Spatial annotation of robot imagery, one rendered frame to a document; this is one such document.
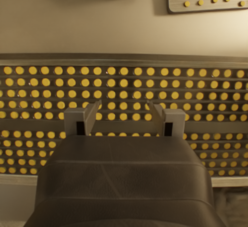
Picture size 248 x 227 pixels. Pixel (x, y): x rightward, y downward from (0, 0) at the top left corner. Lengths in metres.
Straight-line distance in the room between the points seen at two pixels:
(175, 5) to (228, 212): 0.42
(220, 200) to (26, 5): 0.55
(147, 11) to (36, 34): 0.24
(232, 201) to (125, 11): 0.42
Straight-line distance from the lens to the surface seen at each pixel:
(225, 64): 0.29
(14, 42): 0.47
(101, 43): 0.41
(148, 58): 0.26
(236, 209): 0.41
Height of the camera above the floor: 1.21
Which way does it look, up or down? 75 degrees down
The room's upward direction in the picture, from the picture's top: 179 degrees clockwise
